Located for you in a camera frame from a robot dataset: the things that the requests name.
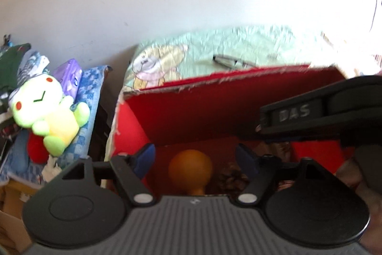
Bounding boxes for orange gourd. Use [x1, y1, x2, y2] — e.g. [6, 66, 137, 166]
[168, 150, 213, 195]

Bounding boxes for person's right hand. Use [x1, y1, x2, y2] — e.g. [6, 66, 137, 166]
[336, 145, 381, 254]

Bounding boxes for red cardboard box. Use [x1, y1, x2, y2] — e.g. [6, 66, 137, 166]
[107, 65, 344, 196]

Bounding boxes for purple pouch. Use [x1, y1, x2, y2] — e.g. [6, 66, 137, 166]
[52, 58, 83, 99]

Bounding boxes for black eyeglasses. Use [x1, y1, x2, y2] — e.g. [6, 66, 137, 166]
[212, 54, 257, 70]

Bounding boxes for blue checkered cloth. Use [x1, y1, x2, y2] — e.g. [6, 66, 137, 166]
[1, 65, 111, 189]

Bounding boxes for green frog plush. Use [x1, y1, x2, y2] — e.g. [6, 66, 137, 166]
[8, 74, 80, 157]

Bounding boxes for green bear print bedsheet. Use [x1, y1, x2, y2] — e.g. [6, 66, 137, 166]
[124, 25, 381, 91]

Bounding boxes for blue white striped cloth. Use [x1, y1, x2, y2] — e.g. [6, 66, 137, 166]
[17, 50, 50, 87]

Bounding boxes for dark green garment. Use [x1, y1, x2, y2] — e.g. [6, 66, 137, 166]
[0, 43, 31, 93]

